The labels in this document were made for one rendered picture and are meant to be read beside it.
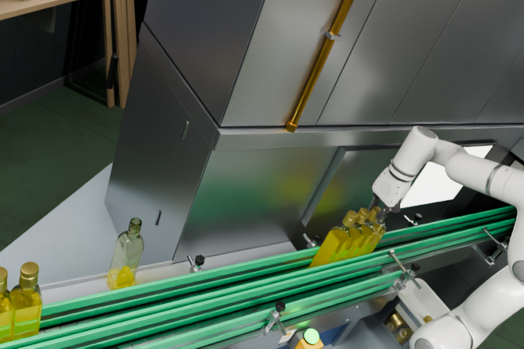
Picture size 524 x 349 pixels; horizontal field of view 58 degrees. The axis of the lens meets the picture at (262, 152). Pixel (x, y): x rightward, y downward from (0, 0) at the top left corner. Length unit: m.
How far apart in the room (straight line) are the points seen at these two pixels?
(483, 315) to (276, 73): 0.84
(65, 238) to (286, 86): 1.09
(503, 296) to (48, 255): 1.46
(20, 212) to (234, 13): 2.21
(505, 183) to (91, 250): 1.40
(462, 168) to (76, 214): 1.43
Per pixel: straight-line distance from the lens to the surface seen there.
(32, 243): 1.91
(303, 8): 1.12
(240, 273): 1.50
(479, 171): 1.35
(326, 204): 1.64
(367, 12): 1.25
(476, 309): 1.44
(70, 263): 1.86
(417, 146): 1.45
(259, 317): 1.39
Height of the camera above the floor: 2.17
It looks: 32 degrees down
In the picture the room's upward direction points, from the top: 23 degrees clockwise
